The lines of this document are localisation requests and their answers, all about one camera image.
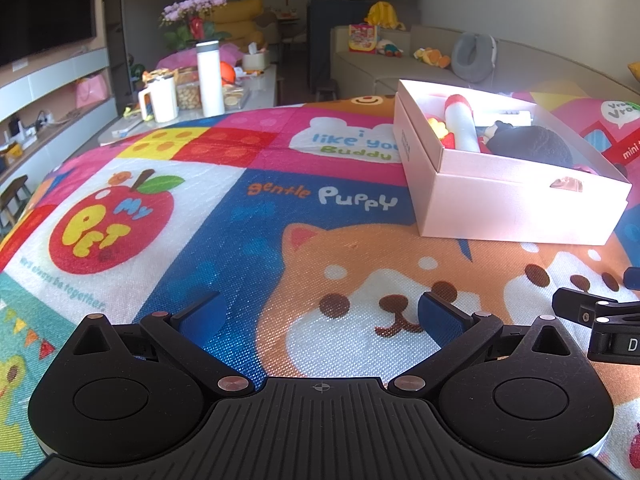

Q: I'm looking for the black plush toy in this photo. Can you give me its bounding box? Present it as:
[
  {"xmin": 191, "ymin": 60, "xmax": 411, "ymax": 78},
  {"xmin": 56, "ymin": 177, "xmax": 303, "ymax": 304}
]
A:
[{"xmin": 484, "ymin": 122, "xmax": 574, "ymax": 168}]

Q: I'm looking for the white red foam rocket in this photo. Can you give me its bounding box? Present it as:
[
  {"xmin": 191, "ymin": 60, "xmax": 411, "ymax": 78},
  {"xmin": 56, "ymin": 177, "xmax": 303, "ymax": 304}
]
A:
[{"xmin": 444, "ymin": 94, "xmax": 480, "ymax": 153}]

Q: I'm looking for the white battery charger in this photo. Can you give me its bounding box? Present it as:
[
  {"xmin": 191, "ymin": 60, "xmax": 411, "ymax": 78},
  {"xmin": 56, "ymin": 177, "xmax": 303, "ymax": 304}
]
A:
[{"xmin": 496, "ymin": 110, "xmax": 533, "ymax": 127}]

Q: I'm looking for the yellow corn toy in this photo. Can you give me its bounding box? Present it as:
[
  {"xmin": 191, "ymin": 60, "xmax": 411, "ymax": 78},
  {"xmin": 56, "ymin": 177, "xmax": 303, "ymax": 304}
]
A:
[{"xmin": 427, "ymin": 117, "xmax": 456, "ymax": 150}]

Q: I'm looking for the colourful cartoon play mat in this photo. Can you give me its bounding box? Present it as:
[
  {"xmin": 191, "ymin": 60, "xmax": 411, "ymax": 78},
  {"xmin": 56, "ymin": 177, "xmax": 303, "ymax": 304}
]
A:
[{"xmin": 1, "ymin": 96, "xmax": 639, "ymax": 479}]

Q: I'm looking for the pink cardboard box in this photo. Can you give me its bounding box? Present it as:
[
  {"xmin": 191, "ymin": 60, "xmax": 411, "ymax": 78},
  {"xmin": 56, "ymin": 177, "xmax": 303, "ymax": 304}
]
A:
[{"xmin": 394, "ymin": 79, "xmax": 631, "ymax": 245}]

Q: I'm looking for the yellow cushion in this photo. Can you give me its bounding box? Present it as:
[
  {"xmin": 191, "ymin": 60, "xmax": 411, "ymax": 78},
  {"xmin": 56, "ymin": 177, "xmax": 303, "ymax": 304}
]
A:
[{"xmin": 628, "ymin": 62, "xmax": 640, "ymax": 81}]

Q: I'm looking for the snack jar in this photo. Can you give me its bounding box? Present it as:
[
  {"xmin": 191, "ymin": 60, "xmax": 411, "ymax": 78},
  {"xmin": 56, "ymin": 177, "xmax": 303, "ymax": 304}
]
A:
[{"xmin": 175, "ymin": 67, "xmax": 202, "ymax": 110}]

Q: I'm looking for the white coffee table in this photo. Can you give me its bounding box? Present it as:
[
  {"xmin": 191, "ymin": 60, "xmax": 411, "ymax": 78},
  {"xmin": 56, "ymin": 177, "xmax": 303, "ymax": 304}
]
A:
[{"xmin": 98, "ymin": 63, "xmax": 279, "ymax": 148}]

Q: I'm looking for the grey neck pillow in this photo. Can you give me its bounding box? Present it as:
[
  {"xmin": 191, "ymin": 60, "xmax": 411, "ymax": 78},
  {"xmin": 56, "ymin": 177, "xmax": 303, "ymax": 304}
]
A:
[{"xmin": 451, "ymin": 32, "xmax": 498, "ymax": 84}]

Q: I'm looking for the orange plush toy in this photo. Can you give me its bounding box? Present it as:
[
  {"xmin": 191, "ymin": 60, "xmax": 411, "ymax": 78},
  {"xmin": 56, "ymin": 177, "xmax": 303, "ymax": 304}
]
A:
[{"xmin": 413, "ymin": 48, "xmax": 451, "ymax": 70}]

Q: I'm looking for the tissue box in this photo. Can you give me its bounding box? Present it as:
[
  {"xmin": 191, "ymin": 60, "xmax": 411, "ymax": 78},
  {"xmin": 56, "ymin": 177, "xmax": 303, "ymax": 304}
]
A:
[{"xmin": 242, "ymin": 42, "xmax": 270, "ymax": 73}]

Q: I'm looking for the white tall thermos bottle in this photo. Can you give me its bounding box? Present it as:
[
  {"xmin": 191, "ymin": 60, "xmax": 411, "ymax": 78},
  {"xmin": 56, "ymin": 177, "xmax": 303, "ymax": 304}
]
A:
[{"xmin": 196, "ymin": 40, "xmax": 224, "ymax": 117}]

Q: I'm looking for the beige sofa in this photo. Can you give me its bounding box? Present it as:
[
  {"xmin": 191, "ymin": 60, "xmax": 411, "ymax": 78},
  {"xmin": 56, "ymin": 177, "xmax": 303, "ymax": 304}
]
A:
[{"xmin": 331, "ymin": 25, "xmax": 639, "ymax": 103}]

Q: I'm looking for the colourful toy package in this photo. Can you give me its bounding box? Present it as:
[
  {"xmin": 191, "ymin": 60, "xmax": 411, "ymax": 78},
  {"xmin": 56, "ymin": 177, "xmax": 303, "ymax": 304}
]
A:
[{"xmin": 347, "ymin": 24, "xmax": 378, "ymax": 54}]

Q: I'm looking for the pink flower bouquet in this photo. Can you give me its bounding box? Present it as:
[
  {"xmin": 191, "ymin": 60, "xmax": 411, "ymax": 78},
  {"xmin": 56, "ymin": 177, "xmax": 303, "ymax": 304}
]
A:
[{"xmin": 158, "ymin": 0, "xmax": 231, "ymax": 52}]

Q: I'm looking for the yellow jacket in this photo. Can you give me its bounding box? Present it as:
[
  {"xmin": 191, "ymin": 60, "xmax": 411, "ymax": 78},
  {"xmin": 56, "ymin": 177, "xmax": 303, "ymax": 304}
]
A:
[{"xmin": 364, "ymin": 1, "xmax": 406, "ymax": 32}]

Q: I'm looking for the black television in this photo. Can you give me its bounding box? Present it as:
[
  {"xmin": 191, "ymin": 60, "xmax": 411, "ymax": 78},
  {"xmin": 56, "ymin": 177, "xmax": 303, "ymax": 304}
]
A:
[{"xmin": 0, "ymin": 0, "xmax": 96, "ymax": 65}]

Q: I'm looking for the white mug with handle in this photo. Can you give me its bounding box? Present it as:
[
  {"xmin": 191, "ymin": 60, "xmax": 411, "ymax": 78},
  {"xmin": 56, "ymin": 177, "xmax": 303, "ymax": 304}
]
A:
[{"xmin": 138, "ymin": 76, "xmax": 178, "ymax": 124}]

